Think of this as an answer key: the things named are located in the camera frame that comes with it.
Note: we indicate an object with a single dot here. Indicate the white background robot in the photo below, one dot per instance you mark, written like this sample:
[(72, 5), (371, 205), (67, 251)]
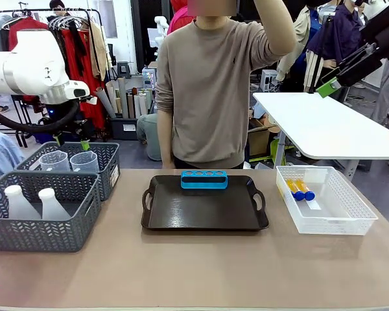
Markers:
[(161, 26)]

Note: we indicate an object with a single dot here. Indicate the person in beige sweater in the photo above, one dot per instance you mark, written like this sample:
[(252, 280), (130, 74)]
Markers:
[(207, 97)]

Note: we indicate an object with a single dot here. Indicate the crouching person in jeans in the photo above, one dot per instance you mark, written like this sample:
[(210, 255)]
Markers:
[(147, 136)]

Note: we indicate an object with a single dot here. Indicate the black clothes rack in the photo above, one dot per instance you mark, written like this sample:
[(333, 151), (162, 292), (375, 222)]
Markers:
[(94, 19)]

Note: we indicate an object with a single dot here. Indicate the white paper roll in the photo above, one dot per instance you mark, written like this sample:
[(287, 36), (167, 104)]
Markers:
[(142, 103)]

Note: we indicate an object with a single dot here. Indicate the white paper label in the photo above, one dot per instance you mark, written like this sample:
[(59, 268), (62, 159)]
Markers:
[(313, 205)]

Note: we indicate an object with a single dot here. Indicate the red hanging dress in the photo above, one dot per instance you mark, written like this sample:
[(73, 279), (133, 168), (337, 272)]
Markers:
[(87, 84)]

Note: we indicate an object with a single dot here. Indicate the blue test tube rack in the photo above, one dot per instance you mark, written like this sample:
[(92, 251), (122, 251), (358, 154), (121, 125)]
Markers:
[(204, 183)]

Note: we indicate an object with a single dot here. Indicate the grey storage bin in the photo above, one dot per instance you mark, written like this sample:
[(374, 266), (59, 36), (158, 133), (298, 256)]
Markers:
[(124, 128)]

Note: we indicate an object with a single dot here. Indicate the person's right hand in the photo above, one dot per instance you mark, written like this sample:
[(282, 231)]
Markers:
[(168, 164)]

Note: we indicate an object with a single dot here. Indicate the black step stool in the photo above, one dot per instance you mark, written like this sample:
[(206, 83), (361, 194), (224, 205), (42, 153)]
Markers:
[(123, 68)]

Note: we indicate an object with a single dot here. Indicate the red hanging jacket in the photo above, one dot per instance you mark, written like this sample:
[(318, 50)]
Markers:
[(29, 24)]

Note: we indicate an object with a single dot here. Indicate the light blue cloth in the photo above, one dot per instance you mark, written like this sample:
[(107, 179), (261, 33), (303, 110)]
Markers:
[(1, 152)]

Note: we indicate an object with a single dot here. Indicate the white folding table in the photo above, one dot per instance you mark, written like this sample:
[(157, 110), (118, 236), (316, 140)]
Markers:
[(317, 123)]

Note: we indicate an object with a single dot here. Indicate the person's right forearm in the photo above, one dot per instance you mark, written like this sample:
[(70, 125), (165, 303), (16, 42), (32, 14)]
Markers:
[(164, 136)]

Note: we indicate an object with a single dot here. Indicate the beige hanging garment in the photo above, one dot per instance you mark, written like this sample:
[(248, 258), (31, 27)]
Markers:
[(99, 48)]

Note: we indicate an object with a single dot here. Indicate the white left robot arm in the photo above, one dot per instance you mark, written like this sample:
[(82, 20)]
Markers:
[(29, 64)]

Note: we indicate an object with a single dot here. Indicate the person's left forearm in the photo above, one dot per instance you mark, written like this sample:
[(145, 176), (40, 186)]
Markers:
[(275, 26)]

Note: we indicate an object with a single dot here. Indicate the cardboard box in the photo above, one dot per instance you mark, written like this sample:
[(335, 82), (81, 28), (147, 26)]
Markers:
[(261, 139)]

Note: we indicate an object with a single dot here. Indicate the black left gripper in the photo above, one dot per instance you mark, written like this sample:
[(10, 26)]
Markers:
[(72, 128)]

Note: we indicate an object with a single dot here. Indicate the grey woven plastic basket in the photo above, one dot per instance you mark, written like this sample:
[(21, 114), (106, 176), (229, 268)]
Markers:
[(107, 165), (35, 233)]

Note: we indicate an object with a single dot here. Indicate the clear plastic measuring beaker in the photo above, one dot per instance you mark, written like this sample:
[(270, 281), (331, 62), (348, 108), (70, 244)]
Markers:
[(84, 162), (54, 161)]

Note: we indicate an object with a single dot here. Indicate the white translucent conical flask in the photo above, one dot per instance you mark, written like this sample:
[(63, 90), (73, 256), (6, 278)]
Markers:
[(19, 204), (53, 207)]

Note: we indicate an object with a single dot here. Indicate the person in grey trousers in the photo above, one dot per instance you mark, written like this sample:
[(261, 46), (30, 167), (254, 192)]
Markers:
[(387, 90)]

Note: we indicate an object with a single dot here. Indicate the pink jacket person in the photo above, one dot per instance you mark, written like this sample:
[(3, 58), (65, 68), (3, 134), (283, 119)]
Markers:
[(178, 17)]

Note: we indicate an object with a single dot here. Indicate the white perforated plastic basket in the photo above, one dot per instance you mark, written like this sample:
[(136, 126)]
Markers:
[(337, 223)]

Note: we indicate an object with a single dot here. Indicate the green plastic frame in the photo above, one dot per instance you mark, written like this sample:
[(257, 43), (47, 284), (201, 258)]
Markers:
[(275, 152)]

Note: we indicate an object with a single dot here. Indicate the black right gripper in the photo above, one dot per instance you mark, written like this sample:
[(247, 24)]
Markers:
[(361, 66)]

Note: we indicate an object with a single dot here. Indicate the tall grey paper roll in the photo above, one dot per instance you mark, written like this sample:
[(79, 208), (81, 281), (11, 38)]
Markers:
[(123, 97)]

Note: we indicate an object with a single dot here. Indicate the mannequin with beige coat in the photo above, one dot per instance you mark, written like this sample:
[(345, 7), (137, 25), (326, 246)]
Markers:
[(298, 48)]

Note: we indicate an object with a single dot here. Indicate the black serving tray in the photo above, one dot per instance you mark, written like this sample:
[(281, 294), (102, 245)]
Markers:
[(204, 210)]

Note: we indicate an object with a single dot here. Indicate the person in purple jacket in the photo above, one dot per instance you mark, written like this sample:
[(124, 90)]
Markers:
[(338, 35)]

